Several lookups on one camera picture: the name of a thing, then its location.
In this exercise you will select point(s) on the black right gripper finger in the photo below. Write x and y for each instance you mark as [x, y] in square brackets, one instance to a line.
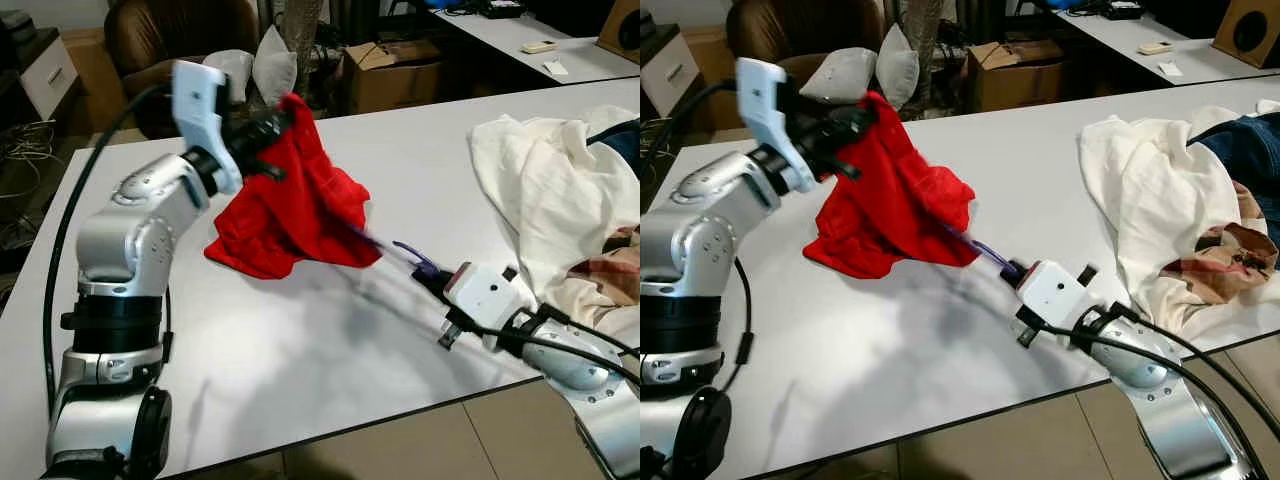
[438, 272]
[432, 289]
[1018, 270]
[1012, 286]

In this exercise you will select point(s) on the purple clothes hanger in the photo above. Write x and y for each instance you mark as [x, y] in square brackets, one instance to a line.
[985, 250]
[408, 250]

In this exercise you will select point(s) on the red garment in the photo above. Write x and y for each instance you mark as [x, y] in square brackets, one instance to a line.
[290, 210]
[880, 210]

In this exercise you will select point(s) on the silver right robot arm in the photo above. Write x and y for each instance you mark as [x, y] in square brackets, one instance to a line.
[1150, 368]
[580, 375]

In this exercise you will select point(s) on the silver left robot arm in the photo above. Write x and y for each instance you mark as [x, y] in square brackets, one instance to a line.
[130, 240]
[700, 240]

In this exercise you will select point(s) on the grey pillow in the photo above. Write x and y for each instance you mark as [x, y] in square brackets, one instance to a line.
[897, 68]
[235, 70]
[272, 70]
[840, 75]

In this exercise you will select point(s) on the grey textured trunk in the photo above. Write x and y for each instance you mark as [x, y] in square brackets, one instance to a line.
[298, 40]
[920, 40]

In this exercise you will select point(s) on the brown leather armchair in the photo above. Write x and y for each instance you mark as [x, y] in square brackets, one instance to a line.
[790, 25]
[170, 30]

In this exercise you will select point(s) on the cream white jacket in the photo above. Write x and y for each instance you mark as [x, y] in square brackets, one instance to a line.
[540, 190]
[1150, 190]

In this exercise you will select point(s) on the brown cardboard box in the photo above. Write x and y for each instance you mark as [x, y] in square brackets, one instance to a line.
[1015, 85]
[395, 85]

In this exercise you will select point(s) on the white drawer cabinet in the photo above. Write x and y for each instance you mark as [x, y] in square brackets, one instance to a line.
[45, 70]
[668, 68]

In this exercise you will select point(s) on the beige plaid garment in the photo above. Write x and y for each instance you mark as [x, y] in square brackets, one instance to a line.
[1225, 255]
[610, 270]

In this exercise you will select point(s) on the blue denim garment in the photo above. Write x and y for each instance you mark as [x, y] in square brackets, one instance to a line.
[622, 145]
[1245, 150]

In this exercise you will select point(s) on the wooden speaker box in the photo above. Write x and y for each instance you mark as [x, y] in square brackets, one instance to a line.
[1250, 32]
[622, 30]

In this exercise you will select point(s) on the white paper slip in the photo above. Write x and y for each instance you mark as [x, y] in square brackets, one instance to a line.
[555, 67]
[1170, 69]

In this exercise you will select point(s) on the blue object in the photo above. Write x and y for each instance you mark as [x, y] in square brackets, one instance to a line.
[447, 4]
[1067, 4]

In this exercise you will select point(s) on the white table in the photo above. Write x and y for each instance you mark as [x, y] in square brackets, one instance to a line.
[1215, 62]
[590, 65]

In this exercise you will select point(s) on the white remote control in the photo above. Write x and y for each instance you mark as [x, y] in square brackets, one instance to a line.
[1157, 47]
[540, 46]

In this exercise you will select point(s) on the black device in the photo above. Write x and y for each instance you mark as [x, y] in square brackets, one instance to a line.
[502, 9]
[1117, 9]

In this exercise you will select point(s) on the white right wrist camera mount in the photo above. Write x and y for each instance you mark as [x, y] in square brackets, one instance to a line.
[490, 295]
[1060, 292]

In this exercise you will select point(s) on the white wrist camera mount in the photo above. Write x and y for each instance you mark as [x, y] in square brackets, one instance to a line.
[200, 110]
[490, 295]
[1060, 292]
[768, 110]

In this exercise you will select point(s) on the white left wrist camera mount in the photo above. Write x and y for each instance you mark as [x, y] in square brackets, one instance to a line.
[768, 110]
[200, 110]

